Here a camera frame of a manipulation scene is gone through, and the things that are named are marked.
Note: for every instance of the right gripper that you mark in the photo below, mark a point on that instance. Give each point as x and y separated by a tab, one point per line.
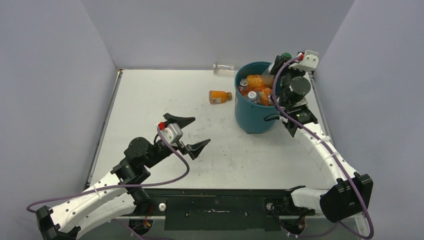
279	63

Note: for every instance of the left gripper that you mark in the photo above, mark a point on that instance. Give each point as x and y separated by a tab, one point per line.
193	149

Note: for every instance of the large orange label bottle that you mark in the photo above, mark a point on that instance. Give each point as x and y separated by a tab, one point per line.
264	96

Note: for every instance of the crushed clear blue bottle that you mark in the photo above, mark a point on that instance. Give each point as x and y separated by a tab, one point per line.
253	97

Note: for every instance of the small orange juice bottle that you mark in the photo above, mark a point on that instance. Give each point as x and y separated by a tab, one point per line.
219	97
255	81

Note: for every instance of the teal plastic bin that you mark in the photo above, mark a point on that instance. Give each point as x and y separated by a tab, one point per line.
250	117

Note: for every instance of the clear bottle green label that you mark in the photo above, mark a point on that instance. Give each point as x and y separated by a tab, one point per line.
270	72

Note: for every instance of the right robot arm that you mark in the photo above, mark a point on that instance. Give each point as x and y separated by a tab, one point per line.
347	193

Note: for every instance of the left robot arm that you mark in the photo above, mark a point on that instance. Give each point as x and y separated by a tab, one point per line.
121	191

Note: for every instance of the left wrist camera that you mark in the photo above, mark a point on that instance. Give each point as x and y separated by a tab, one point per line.
170	133

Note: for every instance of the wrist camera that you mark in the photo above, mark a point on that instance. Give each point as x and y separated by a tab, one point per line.
170	133
307	61

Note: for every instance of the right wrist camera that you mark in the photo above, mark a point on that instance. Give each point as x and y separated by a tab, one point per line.
307	61

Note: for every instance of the clear bottle at wall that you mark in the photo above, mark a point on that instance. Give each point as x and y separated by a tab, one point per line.
223	69

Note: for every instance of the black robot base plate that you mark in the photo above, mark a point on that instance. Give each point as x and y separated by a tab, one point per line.
219	210

